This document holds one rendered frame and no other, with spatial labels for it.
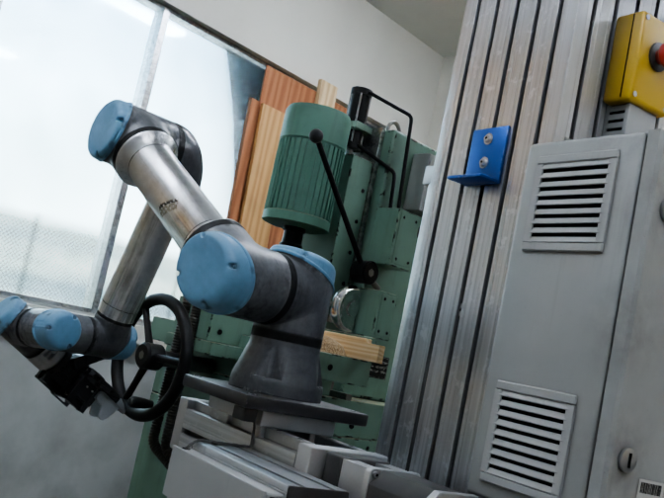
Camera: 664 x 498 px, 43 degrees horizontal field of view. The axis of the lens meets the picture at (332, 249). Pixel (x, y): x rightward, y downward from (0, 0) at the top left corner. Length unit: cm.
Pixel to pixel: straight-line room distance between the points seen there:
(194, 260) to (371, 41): 340
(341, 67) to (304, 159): 227
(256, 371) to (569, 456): 52
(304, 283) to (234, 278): 15
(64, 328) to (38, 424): 180
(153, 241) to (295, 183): 57
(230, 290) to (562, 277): 46
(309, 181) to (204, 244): 91
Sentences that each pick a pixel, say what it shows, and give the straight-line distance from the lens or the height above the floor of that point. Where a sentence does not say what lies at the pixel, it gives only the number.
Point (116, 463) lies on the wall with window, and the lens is 367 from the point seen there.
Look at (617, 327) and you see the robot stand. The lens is 102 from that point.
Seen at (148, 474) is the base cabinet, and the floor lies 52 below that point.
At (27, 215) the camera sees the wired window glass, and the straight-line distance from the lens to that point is 336.
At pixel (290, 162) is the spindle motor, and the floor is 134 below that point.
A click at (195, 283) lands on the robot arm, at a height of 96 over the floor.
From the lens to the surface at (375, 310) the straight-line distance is 215.
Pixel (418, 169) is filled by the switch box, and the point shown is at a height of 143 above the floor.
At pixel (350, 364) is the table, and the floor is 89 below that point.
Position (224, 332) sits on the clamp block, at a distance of 198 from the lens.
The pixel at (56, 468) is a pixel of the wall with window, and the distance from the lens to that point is 352.
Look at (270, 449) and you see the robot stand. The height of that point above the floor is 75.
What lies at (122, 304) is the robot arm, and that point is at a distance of 170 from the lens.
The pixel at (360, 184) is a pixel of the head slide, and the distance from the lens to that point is 227.
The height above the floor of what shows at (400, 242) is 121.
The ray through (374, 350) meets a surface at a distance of 192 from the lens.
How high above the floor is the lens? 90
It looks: 7 degrees up
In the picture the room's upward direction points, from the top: 12 degrees clockwise
